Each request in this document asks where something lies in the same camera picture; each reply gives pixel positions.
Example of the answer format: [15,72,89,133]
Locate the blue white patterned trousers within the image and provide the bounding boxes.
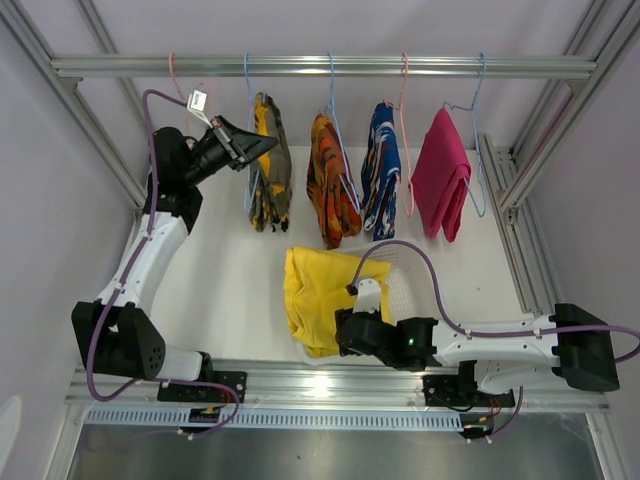
[361,102,401,241]

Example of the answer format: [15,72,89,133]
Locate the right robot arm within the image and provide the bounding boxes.
[335,304,620,393]

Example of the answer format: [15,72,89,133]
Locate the orange camouflage trousers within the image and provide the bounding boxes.
[306,114,362,250]

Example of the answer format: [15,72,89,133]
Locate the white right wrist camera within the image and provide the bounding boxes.
[346,277,382,314]

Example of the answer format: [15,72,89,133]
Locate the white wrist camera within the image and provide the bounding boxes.
[186,89,212,128]
[346,277,382,314]

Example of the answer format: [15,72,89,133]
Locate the pink wire hanger blue trousers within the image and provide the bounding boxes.
[385,51,416,218]

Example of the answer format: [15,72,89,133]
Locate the white slotted cable duct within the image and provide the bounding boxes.
[85,406,463,432]

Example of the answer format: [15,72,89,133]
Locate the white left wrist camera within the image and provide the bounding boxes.
[186,89,212,128]

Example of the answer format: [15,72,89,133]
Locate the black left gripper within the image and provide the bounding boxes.
[183,116,279,187]

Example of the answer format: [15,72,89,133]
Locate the light blue hanger magenta trousers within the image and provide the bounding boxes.
[442,52,488,218]

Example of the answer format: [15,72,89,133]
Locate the light blue hanger camo trousers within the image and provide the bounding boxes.
[243,52,257,214]

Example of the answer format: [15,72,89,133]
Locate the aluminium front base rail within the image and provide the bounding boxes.
[63,360,611,413]

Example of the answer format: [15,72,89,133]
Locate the aluminium hanging rail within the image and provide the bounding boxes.
[53,53,597,80]

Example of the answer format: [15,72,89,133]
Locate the right aluminium frame posts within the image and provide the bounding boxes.
[479,1,639,314]

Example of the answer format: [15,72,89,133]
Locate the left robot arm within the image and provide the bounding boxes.
[71,116,279,401]

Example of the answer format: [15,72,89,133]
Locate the left aluminium frame posts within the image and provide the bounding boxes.
[1,1,146,211]

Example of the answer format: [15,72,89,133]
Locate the grey yellow camouflage trousers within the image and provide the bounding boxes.
[248,92,292,232]

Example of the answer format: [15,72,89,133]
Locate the light blue hanger orange trousers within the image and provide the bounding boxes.
[322,52,361,214]

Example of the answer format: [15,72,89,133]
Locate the aluminium frame posts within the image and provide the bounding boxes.
[479,1,639,314]
[1,1,146,211]

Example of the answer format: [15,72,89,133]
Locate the white perforated plastic basket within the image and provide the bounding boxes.
[293,243,439,366]

